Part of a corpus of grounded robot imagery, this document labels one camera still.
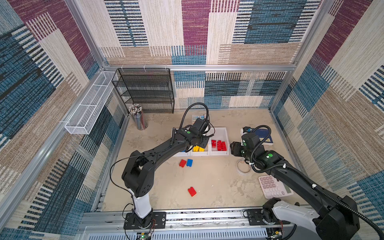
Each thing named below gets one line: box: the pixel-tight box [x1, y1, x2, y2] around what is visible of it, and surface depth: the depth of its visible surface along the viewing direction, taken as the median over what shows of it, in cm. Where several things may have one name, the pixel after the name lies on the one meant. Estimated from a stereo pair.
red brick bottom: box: [188, 186, 197, 197], surface depth 83 cm
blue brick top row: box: [186, 158, 193, 167], surface depth 93 cm
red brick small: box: [211, 139, 217, 148], surface depth 101 cm
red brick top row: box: [179, 159, 187, 168], surface depth 93 cm
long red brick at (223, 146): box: [221, 141, 227, 151], surface depth 99 cm
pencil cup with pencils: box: [128, 104, 149, 131], surface depth 101 cm
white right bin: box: [209, 127, 230, 156], surface depth 100 cm
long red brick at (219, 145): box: [217, 140, 222, 151], surface depth 100 cm
